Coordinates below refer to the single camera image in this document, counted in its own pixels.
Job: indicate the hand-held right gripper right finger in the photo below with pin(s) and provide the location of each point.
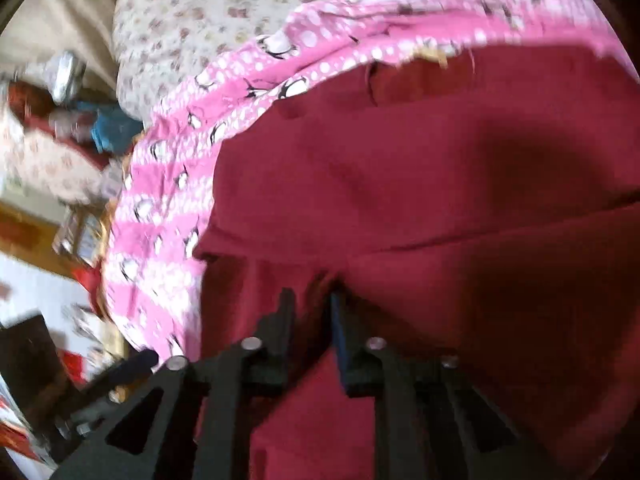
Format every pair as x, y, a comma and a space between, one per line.
339, 330

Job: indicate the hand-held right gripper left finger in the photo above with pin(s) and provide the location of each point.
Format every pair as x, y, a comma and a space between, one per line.
288, 320

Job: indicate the maroon garment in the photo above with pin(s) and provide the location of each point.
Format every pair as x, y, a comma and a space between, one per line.
400, 185

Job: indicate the pink penguin print blanket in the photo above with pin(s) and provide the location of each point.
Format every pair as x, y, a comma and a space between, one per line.
165, 210

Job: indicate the blue cloth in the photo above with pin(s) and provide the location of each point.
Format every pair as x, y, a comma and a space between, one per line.
112, 130

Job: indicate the black box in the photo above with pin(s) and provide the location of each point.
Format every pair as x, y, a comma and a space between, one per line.
25, 355

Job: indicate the floral cushion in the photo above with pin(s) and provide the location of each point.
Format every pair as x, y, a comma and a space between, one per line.
45, 160

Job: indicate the floral bedsheet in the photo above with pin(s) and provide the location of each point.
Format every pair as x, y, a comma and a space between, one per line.
200, 35

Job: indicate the silver object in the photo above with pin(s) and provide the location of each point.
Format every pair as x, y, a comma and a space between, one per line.
67, 77

